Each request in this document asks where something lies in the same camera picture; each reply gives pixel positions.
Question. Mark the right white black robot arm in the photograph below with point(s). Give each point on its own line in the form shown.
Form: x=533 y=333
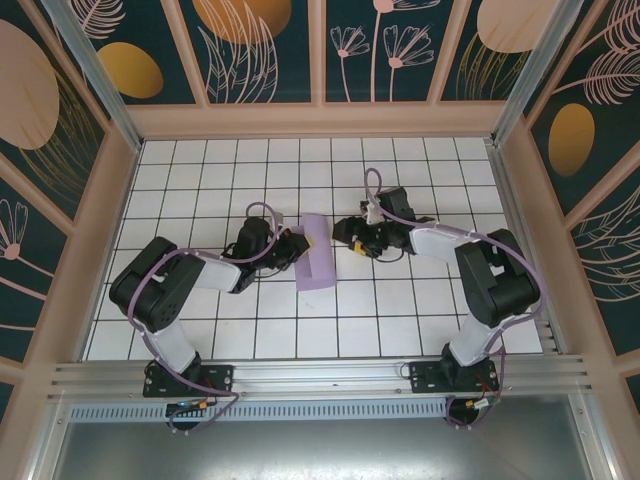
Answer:
x=435 y=242

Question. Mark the aluminium side rail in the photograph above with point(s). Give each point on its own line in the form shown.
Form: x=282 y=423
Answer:
x=511 y=200

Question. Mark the aluminium corner post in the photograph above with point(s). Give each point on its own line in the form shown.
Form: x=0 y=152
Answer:
x=95 y=75
x=532 y=75

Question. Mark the aluminium frame bar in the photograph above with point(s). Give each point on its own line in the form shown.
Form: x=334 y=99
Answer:
x=49 y=440
x=592 y=440

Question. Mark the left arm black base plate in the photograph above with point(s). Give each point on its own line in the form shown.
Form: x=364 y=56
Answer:
x=220 y=380

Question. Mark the lavender cloth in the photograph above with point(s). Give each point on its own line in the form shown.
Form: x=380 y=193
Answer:
x=320 y=270

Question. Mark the small controller circuit board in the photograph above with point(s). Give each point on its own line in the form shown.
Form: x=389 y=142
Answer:
x=192 y=406

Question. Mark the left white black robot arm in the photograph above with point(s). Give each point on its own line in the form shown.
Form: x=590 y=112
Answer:
x=215 y=277

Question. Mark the long aluminium mounting rail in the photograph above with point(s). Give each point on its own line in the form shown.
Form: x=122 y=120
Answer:
x=320 y=372

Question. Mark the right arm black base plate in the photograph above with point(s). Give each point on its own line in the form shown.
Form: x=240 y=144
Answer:
x=425 y=382

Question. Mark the grey sheet metal panel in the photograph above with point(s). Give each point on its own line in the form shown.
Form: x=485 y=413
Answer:
x=320 y=450

